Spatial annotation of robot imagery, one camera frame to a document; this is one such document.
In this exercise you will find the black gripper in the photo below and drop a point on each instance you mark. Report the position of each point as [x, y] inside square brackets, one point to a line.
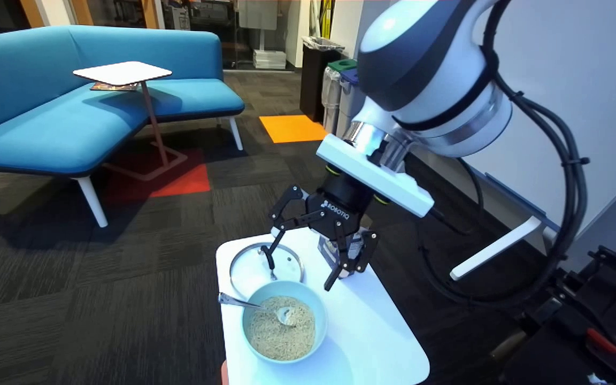
[341, 207]

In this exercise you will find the white spoon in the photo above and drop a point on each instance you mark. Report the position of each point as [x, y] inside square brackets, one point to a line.
[284, 316]

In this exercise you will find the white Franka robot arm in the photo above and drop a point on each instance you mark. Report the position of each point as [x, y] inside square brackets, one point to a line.
[428, 72]

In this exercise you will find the beige grain contents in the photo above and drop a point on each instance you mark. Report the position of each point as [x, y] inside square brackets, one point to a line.
[273, 337]

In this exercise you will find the light blue bowl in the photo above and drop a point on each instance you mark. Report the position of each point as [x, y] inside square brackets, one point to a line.
[283, 358]

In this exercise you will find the round glass lid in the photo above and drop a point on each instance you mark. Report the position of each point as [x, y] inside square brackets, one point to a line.
[250, 268]

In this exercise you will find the white side table orange base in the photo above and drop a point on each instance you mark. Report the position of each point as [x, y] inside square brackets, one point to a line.
[364, 335]

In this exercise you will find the green lid trash bin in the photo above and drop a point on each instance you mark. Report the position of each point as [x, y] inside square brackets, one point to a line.
[333, 93]

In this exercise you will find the white support bar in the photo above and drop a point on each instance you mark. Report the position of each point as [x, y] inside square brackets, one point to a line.
[493, 248]

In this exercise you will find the white storage box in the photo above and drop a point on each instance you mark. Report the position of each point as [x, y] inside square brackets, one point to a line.
[271, 58]

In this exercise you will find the white laptop table orange legs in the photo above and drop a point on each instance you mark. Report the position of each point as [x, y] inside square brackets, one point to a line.
[123, 72]

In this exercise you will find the long blue sofa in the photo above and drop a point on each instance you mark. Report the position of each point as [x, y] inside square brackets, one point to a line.
[51, 130]

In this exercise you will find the red black bar clamp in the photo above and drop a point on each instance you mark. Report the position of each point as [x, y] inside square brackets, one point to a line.
[604, 343]

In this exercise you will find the large white board panel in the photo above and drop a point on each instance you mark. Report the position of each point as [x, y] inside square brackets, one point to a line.
[594, 72]

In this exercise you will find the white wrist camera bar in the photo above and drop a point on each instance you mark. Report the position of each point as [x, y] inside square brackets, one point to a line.
[380, 178]

